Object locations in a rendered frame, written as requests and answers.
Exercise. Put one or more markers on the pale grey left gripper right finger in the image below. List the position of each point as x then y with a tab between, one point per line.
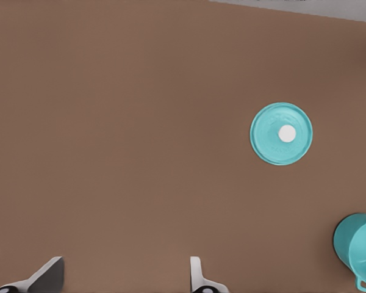
198	277

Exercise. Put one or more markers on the teal cooking pot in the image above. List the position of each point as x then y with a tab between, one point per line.
358	247

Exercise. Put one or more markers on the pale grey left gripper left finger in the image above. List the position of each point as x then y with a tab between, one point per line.
45	277

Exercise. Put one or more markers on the teal pot lid white knob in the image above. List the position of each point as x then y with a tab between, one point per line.
281	133

